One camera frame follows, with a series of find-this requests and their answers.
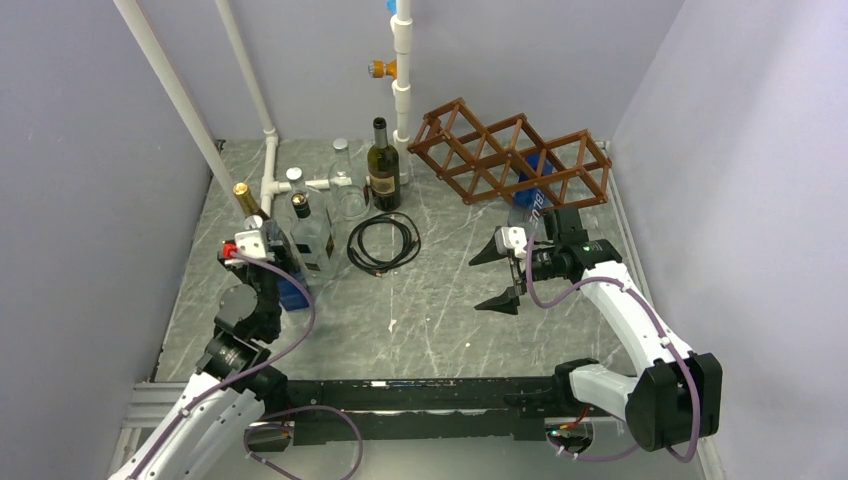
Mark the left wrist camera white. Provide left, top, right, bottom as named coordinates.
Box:
left=219, top=229, right=273, bottom=267

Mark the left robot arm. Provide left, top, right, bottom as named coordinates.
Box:
left=112, top=238, right=308, bottom=479

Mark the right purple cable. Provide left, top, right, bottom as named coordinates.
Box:
left=523, top=230, right=702, bottom=465

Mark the white PVC pipe frame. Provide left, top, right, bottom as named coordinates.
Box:
left=114, top=0, right=413, bottom=213

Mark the blue label clear bottle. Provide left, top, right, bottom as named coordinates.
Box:
left=507, top=154, right=553, bottom=230
left=261, top=219, right=309, bottom=312

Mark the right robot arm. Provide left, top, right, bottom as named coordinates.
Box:
left=469, top=207, right=723, bottom=463

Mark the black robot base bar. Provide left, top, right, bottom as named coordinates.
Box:
left=228, top=376, right=614, bottom=448

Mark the brown wooden wine rack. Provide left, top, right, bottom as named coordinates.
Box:
left=408, top=97, right=612, bottom=211

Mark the brown gold-capped wine bottle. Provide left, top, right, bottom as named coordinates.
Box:
left=232, top=182, right=270, bottom=229

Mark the dark bottle black cap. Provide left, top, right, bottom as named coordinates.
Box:
left=291, top=193, right=336, bottom=277

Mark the purple cable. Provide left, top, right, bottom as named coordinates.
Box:
left=523, top=230, right=702, bottom=465
left=125, top=254, right=366, bottom=480

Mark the coiled black cable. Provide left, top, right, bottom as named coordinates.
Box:
left=346, top=212, right=423, bottom=279

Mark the aluminium rail frame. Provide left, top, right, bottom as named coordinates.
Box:
left=105, top=377, right=723, bottom=480

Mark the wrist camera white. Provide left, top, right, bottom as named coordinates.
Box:
left=219, top=229, right=273, bottom=267
left=493, top=226, right=528, bottom=260

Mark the orange valve fitting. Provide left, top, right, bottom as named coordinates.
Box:
left=367, top=60, right=398, bottom=80

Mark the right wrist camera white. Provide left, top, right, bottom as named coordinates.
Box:
left=493, top=226, right=528, bottom=260

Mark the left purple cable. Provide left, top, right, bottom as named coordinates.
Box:
left=125, top=254, right=366, bottom=480

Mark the clear glass bottle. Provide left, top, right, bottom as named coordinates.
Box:
left=327, top=138, right=370, bottom=220
left=285, top=167, right=309, bottom=196

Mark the dark green wine bottle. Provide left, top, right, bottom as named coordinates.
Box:
left=367, top=117, right=401, bottom=212

